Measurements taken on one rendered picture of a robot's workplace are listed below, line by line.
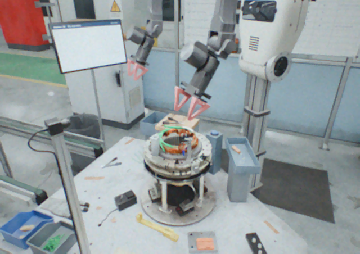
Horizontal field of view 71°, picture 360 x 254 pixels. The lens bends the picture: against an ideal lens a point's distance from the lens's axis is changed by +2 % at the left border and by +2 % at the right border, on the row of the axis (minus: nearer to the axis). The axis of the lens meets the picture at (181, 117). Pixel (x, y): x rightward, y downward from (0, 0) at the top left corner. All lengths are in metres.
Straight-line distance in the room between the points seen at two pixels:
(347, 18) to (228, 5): 2.45
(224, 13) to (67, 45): 1.37
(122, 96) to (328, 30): 2.48
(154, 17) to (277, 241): 1.11
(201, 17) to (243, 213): 2.50
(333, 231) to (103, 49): 2.32
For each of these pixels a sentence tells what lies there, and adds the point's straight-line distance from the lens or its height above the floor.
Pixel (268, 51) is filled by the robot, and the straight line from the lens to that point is 1.23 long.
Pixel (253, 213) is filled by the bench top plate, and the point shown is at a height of 0.78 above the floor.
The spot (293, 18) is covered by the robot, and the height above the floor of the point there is 1.64.
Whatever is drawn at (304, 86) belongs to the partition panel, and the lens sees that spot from 3.33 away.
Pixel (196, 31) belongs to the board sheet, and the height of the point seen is 1.31.
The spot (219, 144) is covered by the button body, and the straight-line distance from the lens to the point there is 1.44.
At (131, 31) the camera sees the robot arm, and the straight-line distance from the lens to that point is 1.19.
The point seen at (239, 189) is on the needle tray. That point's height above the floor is 0.87.
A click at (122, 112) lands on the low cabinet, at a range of 3.56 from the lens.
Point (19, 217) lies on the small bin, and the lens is 1.43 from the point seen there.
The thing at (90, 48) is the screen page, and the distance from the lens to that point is 2.02.
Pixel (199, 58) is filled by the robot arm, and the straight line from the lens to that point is 0.75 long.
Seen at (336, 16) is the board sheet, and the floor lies 1.52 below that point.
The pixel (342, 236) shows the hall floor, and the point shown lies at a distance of 2.57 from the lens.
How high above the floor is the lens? 1.74
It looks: 26 degrees down
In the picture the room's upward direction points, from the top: straight up
